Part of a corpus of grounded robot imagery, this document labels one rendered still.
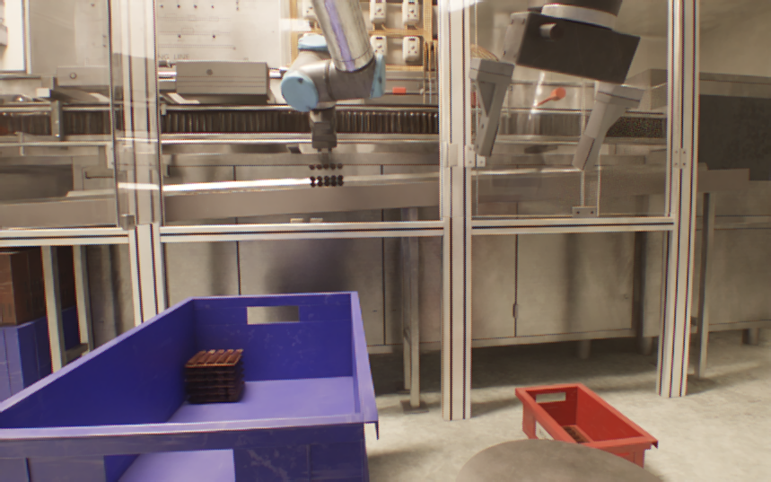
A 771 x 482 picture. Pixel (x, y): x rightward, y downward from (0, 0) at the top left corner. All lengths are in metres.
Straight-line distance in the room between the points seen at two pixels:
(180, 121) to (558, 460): 1.31
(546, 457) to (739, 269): 1.61
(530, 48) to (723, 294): 1.79
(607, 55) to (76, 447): 0.64
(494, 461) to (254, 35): 1.65
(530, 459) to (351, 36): 0.78
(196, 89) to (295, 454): 1.15
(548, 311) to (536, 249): 0.25
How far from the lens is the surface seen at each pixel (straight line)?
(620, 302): 1.84
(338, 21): 0.81
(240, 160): 1.46
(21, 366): 1.54
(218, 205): 1.20
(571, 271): 1.69
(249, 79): 1.35
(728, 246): 2.12
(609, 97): 0.53
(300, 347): 1.00
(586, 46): 0.49
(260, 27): 1.83
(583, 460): 0.72
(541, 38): 0.46
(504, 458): 0.70
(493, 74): 0.46
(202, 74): 1.39
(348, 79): 0.89
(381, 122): 1.35
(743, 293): 2.22
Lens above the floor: 0.63
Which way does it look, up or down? 4 degrees down
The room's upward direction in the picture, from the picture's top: 1 degrees counter-clockwise
